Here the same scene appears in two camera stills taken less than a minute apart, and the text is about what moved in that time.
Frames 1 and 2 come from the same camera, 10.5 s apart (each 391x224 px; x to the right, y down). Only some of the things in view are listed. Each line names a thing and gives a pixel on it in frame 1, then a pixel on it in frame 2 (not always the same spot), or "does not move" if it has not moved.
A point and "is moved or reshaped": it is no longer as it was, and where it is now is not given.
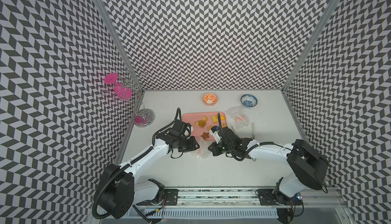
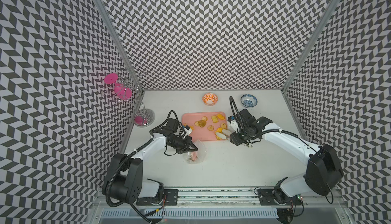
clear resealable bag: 203,151 is moved or reshaped
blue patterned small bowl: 248,101 does not move
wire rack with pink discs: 124,87 does not move
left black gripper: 192,146 does not move
